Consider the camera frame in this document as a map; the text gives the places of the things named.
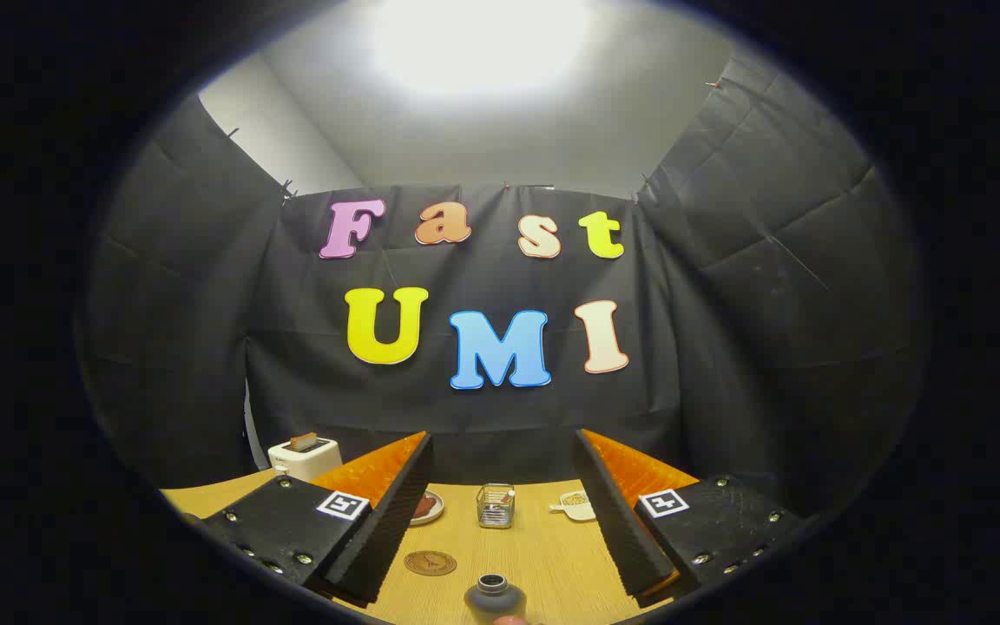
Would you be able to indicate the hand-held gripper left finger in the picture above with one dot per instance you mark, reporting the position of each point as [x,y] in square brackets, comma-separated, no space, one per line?
[396,512]

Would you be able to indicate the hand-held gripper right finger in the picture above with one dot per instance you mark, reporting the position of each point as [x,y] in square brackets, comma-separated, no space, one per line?
[621,521]

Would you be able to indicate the round brown coaster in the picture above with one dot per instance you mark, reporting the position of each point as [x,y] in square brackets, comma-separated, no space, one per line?
[430,563]

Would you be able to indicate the silver bottle with green label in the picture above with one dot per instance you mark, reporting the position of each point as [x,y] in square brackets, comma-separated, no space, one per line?
[494,597]

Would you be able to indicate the brown food pieces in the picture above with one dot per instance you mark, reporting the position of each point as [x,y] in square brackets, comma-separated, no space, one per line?
[423,506]

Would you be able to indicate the small white plate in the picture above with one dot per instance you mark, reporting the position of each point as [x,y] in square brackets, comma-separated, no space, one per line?
[435,512]

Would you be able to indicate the white divided dish with beans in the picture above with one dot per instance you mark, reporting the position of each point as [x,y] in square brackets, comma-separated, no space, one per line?
[578,505]

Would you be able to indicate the wooden table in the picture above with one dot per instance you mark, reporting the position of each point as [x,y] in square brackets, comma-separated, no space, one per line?
[543,555]

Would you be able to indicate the white toaster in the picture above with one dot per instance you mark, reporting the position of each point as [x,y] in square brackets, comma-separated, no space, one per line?
[309,460]

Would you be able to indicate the toast slice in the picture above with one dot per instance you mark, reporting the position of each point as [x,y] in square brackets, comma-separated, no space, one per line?
[303,441]

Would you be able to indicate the bright ceiling light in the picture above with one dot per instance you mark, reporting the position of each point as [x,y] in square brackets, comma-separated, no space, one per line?
[478,39]

